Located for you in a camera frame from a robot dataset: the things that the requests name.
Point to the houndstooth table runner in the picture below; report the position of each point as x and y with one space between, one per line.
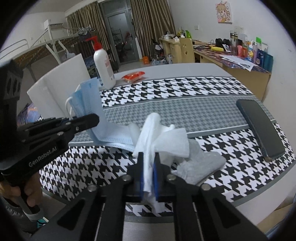
205 107

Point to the wall air conditioner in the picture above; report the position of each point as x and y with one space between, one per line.
52 24

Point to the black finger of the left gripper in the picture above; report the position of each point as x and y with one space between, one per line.
69 127

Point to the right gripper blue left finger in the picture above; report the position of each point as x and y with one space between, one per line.
135 187

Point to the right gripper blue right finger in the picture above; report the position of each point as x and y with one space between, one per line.
163 188

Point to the blue plaid quilt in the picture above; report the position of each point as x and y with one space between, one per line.
29 114

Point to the person's left hand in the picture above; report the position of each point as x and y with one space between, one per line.
32 190

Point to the cartoon wall poster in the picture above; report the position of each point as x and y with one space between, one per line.
223 12

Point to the black smartphone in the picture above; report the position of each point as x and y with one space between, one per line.
267 137

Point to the grey sock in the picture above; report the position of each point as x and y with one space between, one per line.
199 165

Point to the brown curtains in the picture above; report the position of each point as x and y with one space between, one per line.
150 19

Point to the glass balcony door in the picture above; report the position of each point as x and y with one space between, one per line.
121 32

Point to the wooden smiley chair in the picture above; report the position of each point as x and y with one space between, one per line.
187 50

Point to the orange snack packet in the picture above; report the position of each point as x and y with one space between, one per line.
133 77

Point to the wooden desk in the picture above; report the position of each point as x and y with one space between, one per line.
256 80

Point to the white pump bottle red cap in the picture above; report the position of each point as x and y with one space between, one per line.
102 64

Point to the white tissue sheet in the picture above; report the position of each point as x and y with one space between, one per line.
170 142

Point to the white foam box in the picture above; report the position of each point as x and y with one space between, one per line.
51 91

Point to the metal bunk bed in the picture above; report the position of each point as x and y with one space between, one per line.
53 41

